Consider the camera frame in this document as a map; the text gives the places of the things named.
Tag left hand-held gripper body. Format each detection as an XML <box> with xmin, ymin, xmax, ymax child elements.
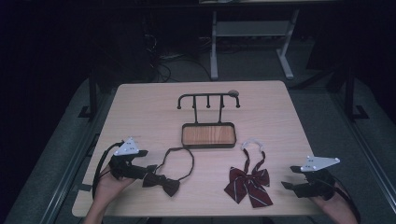
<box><xmin>108</xmin><ymin>136</ymin><xmax>140</xmax><ymax>180</ymax></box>

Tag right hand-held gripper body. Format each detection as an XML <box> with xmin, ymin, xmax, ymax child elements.
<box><xmin>295</xmin><ymin>156</ymin><xmax>341</xmax><ymax>201</ymax></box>

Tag black bow tie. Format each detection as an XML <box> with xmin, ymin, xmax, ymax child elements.
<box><xmin>142</xmin><ymin>147</ymin><xmax>196</xmax><ymax>198</ymax></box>

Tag dark red striped bow tie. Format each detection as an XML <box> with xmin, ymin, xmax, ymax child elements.
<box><xmin>223</xmin><ymin>139</ymin><xmax>275</xmax><ymax>209</ymax></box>

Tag black hook rack wooden base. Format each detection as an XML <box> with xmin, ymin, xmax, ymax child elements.
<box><xmin>176</xmin><ymin>91</ymin><xmax>242</xmax><ymax>149</ymax></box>

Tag person's right hand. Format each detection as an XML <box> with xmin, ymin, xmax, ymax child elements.
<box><xmin>310</xmin><ymin>183</ymin><xmax>351</xmax><ymax>216</ymax></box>

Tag person's left hand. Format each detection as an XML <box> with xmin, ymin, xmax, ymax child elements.
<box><xmin>92</xmin><ymin>165</ymin><xmax>136</xmax><ymax>208</ymax></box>

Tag black metal stand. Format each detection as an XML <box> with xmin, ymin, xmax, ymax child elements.
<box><xmin>77</xmin><ymin>66</ymin><xmax>98</xmax><ymax>119</ymax></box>
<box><xmin>344</xmin><ymin>64</ymin><xmax>371</xmax><ymax>121</ymax></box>

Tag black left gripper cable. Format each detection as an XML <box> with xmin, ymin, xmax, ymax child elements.
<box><xmin>92</xmin><ymin>141</ymin><xmax>125</xmax><ymax>201</ymax></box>

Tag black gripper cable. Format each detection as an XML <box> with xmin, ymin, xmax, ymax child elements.
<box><xmin>332</xmin><ymin>175</ymin><xmax>362</xmax><ymax>224</ymax></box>
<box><xmin>92</xmin><ymin>141</ymin><xmax>125</xmax><ymax>201</ymax></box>

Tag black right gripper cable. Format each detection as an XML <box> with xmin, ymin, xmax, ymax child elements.
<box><xmin>332</xmin><ymin>175</ymin><xmax>362</xmax><ymax>224</ymax></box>

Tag black floor cables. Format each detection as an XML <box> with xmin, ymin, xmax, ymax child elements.
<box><xmin>142</xmin><ymin>31</ymin><xmax>213</xmax><ymax>84</ymax></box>

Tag white metal desk frame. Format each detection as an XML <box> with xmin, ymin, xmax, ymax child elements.
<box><xmin>209</xmin><ymin>8</ymin><xmax>301</xmax><ymax>81</ymax></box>

